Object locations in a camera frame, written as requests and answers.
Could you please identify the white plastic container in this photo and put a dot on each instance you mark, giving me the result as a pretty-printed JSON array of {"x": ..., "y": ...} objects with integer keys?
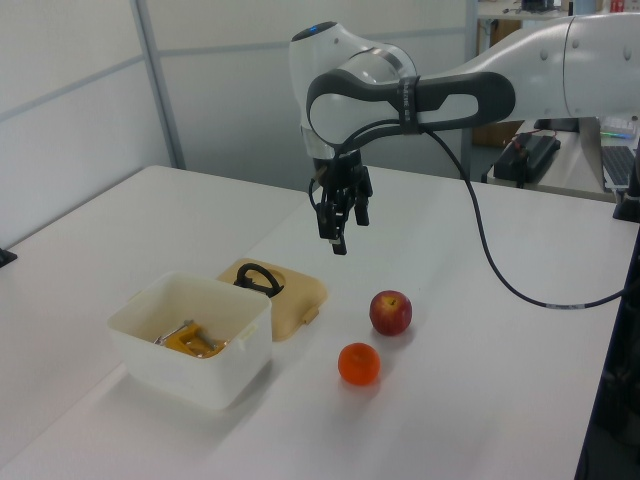
[{"x": 200, "y": 380}]

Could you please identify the black stand post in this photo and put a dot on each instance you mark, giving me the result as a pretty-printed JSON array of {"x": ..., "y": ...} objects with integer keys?
[{"x": 631, "y": 200}]

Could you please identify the brown cardboard box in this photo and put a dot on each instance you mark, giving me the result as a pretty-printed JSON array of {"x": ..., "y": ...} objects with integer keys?
[{"x": 495, "y": 134}]

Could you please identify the grey partition post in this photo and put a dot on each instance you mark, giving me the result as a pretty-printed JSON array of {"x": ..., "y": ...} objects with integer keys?
[{"x": 470, "y": 30}]

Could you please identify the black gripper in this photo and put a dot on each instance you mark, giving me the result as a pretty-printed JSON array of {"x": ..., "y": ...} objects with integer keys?
[{"x": 345, "y": 175}]

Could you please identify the black upright panel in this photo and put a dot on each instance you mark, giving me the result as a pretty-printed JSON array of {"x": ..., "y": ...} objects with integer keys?
[{"x": 612, "y": 400}]

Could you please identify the red apple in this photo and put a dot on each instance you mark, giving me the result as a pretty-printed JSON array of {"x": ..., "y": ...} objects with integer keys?
[{"x": 391, "y": 314}]

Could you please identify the silver laptop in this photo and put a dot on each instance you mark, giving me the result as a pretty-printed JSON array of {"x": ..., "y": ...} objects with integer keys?
[{"x": 619, "y": 165}]

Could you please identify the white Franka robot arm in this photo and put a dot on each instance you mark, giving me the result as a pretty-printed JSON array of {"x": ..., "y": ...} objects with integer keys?
[{"x": 345, "y": 60}]

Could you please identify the black box device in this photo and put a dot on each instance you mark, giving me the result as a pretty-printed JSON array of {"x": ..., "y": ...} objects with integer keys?
[{"x": 530, "y": 152}]

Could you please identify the black pole stand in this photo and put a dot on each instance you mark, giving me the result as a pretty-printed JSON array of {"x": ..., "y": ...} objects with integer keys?
[{"x": 6, "y": 256}]

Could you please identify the yellow clamp tool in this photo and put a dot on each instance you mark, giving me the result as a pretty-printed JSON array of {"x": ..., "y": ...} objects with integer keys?
[{"x": 186, "y": 343}]

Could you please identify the orange fruit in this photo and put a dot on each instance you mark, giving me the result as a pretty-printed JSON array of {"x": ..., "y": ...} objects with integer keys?
[{"x": 359, "y": 364}]

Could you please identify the white background desk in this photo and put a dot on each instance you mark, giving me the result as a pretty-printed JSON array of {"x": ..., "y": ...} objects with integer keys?
[{"x": 570, "y": 175}]

